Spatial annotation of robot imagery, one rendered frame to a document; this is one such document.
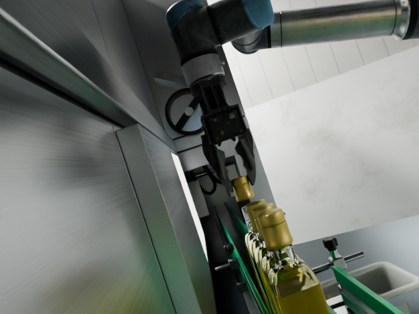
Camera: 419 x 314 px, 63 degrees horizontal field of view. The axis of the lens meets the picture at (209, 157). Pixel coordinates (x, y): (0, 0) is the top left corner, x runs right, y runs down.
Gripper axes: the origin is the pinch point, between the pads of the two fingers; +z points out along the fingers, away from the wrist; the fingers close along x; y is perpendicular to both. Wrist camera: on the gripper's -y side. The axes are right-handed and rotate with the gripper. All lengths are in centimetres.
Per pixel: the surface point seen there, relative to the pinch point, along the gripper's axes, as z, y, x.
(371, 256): 44, -52, 40
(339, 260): 22.8, -4.7, 14.9
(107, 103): -14.4, 33.0, -13.0
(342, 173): 41, -231, 108
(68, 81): -14.4, 42.5, -13.2
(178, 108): -33, -89, -8
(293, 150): 9, -241, 77
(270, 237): 5.7, 24.6, -0.8
